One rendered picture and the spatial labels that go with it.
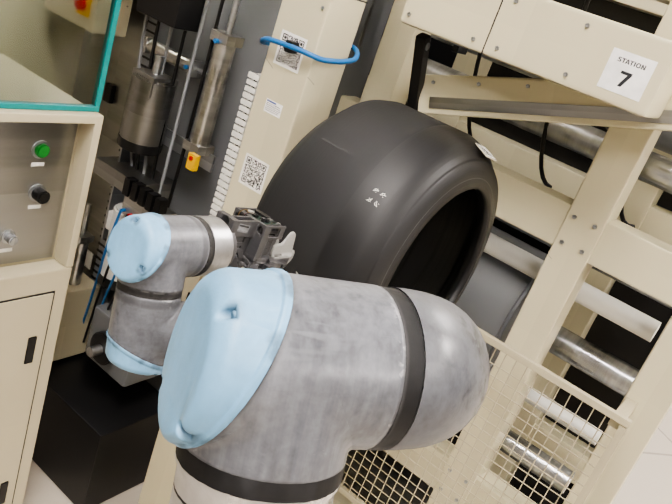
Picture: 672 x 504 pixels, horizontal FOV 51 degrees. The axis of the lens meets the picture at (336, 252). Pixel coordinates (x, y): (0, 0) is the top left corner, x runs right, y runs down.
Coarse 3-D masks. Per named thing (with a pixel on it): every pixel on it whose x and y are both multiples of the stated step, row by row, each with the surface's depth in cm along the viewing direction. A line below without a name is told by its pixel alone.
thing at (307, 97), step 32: (288, 0) 153; (320, 0) 148; (352, 0) 152; (320, 32) 149; (352, 32) 157; (320, 64) 154; (256, 96) 161; (288, 96) 156; (320, 96) 159; (256, 128) 163; (288, 128) 157; (160, 448) 197; (160, 480) 199
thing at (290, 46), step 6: (264, 36) 155; (264, 42) 158; (270, 42) 154; (276, 42) 152; (282, 42) 151; (288, 42) 151; (294, 42) 151; (288, 48) 151; (294, 48) 150; (300, 48) 149; (354, 48) 162; (306, 54) 149; (312, 54) 149; (318, 60) 149; (324, 60) 150; (330, 60) 151; (336, 60) 153; (342, 60) 154; (348, 60) 156; (354, 60) 158
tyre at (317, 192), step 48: (336, 144) 136; (384, 144) 134; (432, 144) 135; (480, 144) 148; (288, 192) 135; (336, 192) 131; (432, 192) 131; (480, 192) 151; (336, 240) 129; (384, 240) 128; (432, 240) 181; (480, 240) 165; (432, 288) 180
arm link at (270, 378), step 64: (192, 320) 46; (256, 320) 42; (320, 320) 44; (384, 320) 46; (192, 384) 42; (256, 384) 41; (320, 384) 43; (384, 384) 45; (192, 448) 45; (256, 448) 43; (320, 448) 44; (384, 448) 48
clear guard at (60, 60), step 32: (0, 0) 125; (32, 0) 129; (64, 0) 134; (96, 0) 139; (0, 32) 127; (32, 32) 132; (64, 32) 137; (96, 32) 143; (0, 64) 130; (32, 64) 135; (64, 64) 140; (96, 64) 146; (0, 96) 133; (32, 96) 138; (64, 96) 144; (96, 96) 150
